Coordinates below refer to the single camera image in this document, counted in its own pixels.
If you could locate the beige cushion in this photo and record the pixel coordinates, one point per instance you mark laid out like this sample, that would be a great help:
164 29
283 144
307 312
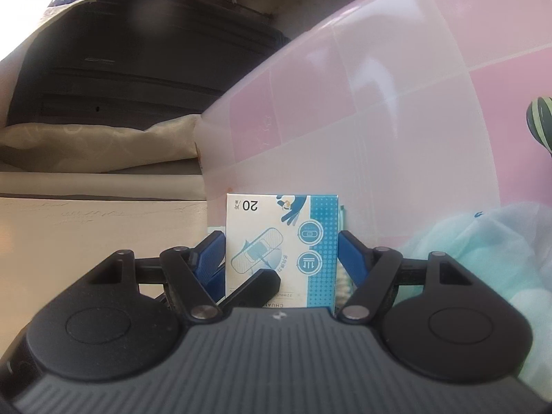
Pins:
75 148

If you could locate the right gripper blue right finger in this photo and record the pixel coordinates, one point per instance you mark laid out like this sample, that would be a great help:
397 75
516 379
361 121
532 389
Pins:
374 273

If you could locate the green striped ball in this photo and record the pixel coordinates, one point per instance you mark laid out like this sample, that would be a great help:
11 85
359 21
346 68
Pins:
539 120

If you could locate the black cabinet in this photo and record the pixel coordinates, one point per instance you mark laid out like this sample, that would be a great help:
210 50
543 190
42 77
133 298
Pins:
135 63

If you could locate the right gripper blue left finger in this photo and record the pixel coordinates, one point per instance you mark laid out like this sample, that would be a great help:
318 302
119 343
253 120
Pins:
196 282

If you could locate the white FamilyMart plastic bag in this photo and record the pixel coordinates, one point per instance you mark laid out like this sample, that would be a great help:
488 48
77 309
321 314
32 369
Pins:
509 248

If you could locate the blue white bandage box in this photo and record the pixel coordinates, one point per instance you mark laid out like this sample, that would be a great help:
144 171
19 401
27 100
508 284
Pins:
294 235

